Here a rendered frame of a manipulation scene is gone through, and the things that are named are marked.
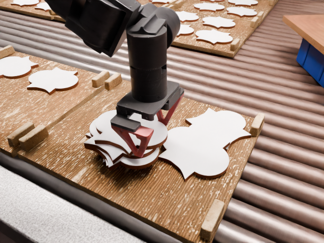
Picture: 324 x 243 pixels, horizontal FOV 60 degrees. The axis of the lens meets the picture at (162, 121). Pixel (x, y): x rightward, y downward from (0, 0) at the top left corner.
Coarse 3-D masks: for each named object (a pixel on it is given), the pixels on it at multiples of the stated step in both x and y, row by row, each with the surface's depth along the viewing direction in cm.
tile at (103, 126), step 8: (112, 112) 57; (96, 120) 55; (104, 120) 55; (136, 120) 55; (144, 120) 55; (96, 128) 53; (104, 128) 53; (152, 128) 53; (160, 128) 53; (104, 136) 51; (112, 136) 51; (152, 136) 51; (160, 136) 51; (112, 144) 50; (120, 144) 49; (136, 144) 49; (152, 144) 49; (160, 144) 50; (128, 152) 48
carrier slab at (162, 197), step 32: (96, 96) 73; (64, 128) 62; (32, 160) 55; (64, 160) 55; (96, 160) 55; (160, 160) 55; (96, 192) 48; (128, 192) 48; (160, 192) 48; (192, 192) 48; (224, 192) 48; (160, 224) 44; (192, 224) 44
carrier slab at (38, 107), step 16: (48, 64) 88; (0, 80) 80; (16, 80) 80; (80, 80) 80; (0, 96) 73; (16, 96) 73; (32, 96) 73; (48, 96) 73; (64, 96) 73; (80, 96) 73; (0, 112) 67; (16, 112) 67; (32, 112) 67; (48, 112) 67; (64, 112) 67; (0, 128) 62; (16, 128) 62; (48, 128) 64; (0, 144) 58
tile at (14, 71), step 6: (0, 60) 87; (6, 60) 87; (12, 60) 87; (18, 60) 87; (24, 60) 87; (0, 66) 84; (6, 66) 84; (12, 66) 84; (18, 66) 84; (24, 66) 84; (30, 66) 84; (36, 66) 86; (0, 72) 81; (6, 72) 81; (12, 72) 81; (18, 72) 81; (24, 72) 81; (30, 72) 83; (12, 78) 80; (18, 78) 80
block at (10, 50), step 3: (9, 45) 93; (3, 48) 91; (6, 48) 91; (9, 48) 92; (12, 48) 93; (0, 51) 90; (3, 51) 90; (6, 51) 91; (9, 51) 92; (12, 51) 93; (0, 54) 90; (3, 54) 91; (6, 54) 92; (9, 54) 93; (0, 57) 90
